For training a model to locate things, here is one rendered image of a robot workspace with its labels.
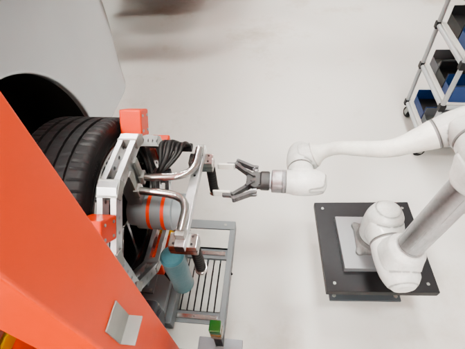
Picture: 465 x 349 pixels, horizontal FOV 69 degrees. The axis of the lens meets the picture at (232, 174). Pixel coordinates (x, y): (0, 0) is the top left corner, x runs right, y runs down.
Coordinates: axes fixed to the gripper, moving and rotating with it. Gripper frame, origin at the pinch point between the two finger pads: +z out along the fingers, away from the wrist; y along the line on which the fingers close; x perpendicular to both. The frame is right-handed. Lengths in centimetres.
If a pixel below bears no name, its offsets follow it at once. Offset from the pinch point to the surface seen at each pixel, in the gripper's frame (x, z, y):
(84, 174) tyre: 32, 32, -27
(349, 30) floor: -83, -98, 280
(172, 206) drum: 7.7, 12.7, -19.4
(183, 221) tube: 17.8, 4.7, -31.3
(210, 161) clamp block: 11.8, 1.5, -1.6
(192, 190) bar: 14.8, 5.2, -17.2
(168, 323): -66, 26, -36
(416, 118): -68, -125, 120
